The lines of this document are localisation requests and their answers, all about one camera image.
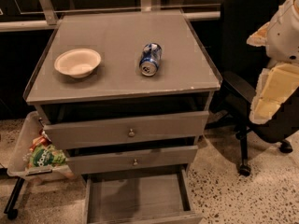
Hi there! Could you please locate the grey bottom drawer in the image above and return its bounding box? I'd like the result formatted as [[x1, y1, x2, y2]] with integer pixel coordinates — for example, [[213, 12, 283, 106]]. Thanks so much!
[[82, 165, 202, 224]]

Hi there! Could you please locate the grey drawer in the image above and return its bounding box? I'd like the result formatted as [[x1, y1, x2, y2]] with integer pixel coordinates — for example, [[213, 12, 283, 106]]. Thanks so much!
[[66, 146, 198, 175], [82, 165, 202, 224], [44, 111, 208, 149]]

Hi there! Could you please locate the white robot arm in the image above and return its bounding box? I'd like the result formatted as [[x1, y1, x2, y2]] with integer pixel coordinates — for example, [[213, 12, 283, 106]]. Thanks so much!
[[247, 0, 299, 124]]

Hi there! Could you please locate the grey drawer cabinet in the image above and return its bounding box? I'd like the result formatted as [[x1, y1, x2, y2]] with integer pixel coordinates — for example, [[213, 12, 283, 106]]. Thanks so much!
[[22, 9, 223, 185]]

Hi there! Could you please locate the grey middle drawer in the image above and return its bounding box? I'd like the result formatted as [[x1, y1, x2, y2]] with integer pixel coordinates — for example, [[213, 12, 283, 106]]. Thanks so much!
[[66, 146, 198, 175]]

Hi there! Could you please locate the grey top drawer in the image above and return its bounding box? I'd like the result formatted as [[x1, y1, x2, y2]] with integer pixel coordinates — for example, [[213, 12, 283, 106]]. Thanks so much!
[[44, 111, 208, 149]]

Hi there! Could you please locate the blue soda can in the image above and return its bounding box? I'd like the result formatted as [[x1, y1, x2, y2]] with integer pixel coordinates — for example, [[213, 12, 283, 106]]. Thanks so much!
[[139, 43, 162, 77]]

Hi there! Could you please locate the white paper bowl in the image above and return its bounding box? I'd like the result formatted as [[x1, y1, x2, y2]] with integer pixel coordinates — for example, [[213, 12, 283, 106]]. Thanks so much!
[[54, 49, 101, 78]]

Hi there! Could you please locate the red snack bag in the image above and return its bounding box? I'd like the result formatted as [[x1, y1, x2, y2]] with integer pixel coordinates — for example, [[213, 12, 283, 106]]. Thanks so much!
[[29, 130, 51, 151]]

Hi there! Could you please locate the green snack bag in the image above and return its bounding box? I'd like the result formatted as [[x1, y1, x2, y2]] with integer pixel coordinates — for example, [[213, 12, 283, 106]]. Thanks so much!
[[28, 145, 65, 168]]

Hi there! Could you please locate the clear plastic side bin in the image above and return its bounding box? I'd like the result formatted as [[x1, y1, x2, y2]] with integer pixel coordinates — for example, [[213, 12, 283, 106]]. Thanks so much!
[[7, 112, 76, 184]]

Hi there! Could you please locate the black office chair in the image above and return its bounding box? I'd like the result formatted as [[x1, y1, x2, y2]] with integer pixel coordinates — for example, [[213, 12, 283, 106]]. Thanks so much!
[[210, 0, 299, 176]]

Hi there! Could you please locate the black cart leg with caster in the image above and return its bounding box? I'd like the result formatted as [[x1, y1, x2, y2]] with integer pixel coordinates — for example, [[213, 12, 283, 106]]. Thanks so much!
[[4, 177, 24, 220]]

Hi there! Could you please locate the metal rail with brackets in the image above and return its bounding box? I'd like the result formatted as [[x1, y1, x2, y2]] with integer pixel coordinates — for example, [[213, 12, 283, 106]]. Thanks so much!
[[0, 0, 221, 32]]

